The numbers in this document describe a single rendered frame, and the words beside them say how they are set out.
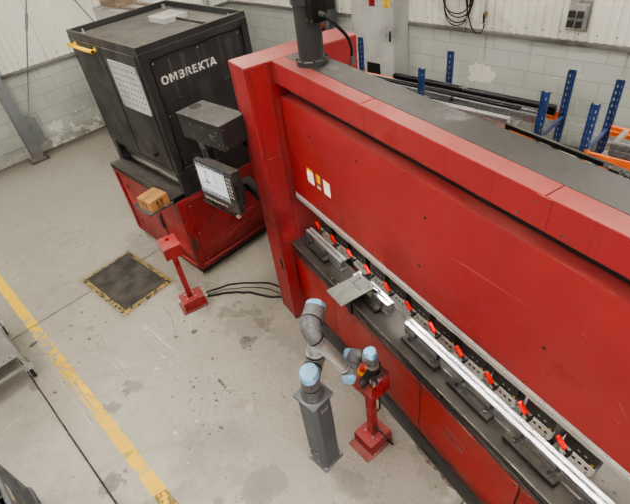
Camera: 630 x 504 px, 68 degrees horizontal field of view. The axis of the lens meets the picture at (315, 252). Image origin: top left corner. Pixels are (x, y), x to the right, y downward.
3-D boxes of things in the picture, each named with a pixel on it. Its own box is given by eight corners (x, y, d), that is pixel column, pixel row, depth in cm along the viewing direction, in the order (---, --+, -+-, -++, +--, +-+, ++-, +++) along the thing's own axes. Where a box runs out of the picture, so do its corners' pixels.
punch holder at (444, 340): (434, 338, 266) (435, 318, 255) (445, 331, 269) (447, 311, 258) (453, 355, 255) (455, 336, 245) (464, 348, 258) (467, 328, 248)
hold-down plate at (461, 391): (445, 383, 268) (446, 380, 266) (452, 379, 270) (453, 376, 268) (486, 423, 247) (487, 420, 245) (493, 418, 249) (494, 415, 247)
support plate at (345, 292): (326, 291, 319) (326, 290, 319) (358, 274, 328) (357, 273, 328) (341, 306, 307) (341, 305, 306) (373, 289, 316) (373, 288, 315)
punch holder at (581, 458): (558, 451, 210) (566, 432, 200) (570, 440, 213) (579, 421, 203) (589, 479, 200) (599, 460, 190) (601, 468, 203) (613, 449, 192)
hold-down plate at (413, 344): (400, 339, 296) (400, 336, 294) (407, 335, 297) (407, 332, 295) (433, 372, 275) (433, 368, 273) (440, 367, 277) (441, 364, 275)
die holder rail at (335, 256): (307, 239, 384) (305, 229, 378) (313, 236, 386) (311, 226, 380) (341, 271, 350) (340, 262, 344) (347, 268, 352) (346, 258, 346)
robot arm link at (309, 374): (298, 391, 275) (295, 378, 267) (304, 372, 285) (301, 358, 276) (318, 394, 272) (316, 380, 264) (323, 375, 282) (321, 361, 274)
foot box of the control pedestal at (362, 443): (348, 443, 339) (347, 435, 331) (372, 421, 350) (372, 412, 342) (368, 463, 326) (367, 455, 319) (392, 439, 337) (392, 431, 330)
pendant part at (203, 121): (205, 207, 396) (174, 111, 342) (227, 193, 409) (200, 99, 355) (244, 227, 367) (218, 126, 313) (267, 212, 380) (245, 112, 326)
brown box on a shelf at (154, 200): (133, 206, 434) (128, 194, 426) (157, 193, 447) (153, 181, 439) (150, 217, 417) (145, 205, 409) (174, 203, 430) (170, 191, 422)
